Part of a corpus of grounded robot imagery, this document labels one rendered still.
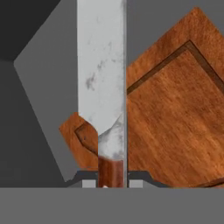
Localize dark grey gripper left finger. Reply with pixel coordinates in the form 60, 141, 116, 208
66, 171, 100, 189

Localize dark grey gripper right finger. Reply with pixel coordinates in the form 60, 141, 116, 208
127, 171, 165, 189

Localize knife with wooden handle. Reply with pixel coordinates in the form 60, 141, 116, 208
76, 0, 128, 189

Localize wooden cutting board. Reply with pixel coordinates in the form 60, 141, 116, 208
59, 6, 224, 189

